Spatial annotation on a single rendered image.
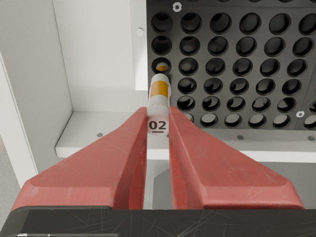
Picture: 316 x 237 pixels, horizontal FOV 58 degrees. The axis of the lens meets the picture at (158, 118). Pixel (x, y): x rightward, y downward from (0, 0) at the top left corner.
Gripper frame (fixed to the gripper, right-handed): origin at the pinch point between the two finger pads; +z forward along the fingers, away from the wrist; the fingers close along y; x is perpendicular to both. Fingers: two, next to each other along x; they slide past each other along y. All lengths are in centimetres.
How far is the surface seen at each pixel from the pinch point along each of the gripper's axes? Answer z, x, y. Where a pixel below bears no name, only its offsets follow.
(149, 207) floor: 92, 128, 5
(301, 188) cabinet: 21.7, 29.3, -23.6
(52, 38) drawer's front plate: 13.0, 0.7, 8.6
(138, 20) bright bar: 13.1, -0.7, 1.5
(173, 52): 7.8, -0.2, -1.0
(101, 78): 14.1, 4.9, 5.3
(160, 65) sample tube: 10.3, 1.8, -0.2
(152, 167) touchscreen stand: 90, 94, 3
